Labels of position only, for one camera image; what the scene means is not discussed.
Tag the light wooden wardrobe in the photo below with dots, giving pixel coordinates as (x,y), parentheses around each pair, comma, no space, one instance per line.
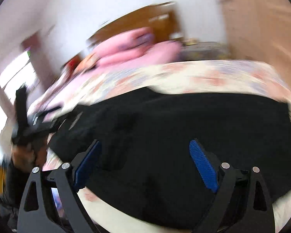
(260,30)

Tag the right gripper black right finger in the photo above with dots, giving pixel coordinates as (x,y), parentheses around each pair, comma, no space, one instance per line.
(241,201)

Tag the orange patterned pillow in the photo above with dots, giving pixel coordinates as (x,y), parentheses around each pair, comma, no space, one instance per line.
(88,63)

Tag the black pants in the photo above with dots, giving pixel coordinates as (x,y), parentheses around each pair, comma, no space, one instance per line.
(145,169)

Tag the window with curtain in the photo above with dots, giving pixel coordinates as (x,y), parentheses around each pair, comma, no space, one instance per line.
(26,65)

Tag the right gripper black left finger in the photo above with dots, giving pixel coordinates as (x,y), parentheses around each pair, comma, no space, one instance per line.
(37,211)

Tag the folded pink comforter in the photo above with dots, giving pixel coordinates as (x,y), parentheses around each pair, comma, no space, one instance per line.
(124,47)

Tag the brown wooden headboard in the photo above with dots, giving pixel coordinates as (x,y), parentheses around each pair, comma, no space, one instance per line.
(161,18)

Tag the floral quilt bedspread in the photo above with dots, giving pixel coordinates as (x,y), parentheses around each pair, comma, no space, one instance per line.
(249,77)

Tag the wooden nightstand with cloth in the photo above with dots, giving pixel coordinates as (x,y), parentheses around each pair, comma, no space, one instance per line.
(194,50)

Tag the person's left hand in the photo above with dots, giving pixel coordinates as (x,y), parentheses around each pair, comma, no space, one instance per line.
(25,158)

